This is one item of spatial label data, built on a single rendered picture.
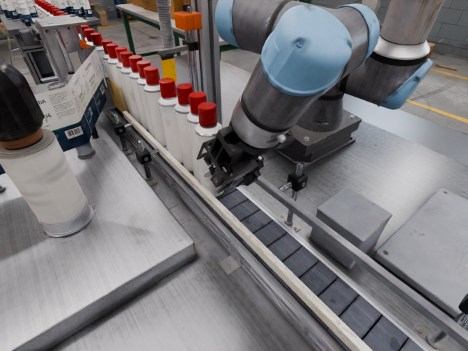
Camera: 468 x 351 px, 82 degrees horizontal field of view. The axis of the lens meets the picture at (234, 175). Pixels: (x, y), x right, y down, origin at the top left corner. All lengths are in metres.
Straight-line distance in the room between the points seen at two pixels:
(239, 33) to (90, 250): 0.44
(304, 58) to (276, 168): 0.53
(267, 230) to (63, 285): 0.36
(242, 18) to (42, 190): 0.41
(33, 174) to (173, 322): 0.32
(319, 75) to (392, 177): 0.60
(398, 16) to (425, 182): 0.42
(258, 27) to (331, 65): 0.17
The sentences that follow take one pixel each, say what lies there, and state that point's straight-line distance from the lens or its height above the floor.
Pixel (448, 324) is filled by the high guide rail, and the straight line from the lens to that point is 0.43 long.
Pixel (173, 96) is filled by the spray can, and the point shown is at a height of 1.05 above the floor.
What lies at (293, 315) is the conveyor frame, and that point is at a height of 0.86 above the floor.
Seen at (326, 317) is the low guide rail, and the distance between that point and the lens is 0.43.
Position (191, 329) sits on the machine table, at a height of 0.83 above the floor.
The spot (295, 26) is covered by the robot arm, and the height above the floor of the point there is 1.24.
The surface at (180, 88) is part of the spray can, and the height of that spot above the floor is 1.08.
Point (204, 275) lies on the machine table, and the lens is 0.54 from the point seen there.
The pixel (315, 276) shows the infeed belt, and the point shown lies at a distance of 0.49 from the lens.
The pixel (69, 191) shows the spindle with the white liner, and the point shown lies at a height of 0.97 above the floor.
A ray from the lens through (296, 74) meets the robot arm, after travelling 0.26.
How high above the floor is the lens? 1.29
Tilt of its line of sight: 40 degrees down
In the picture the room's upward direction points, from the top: straight up
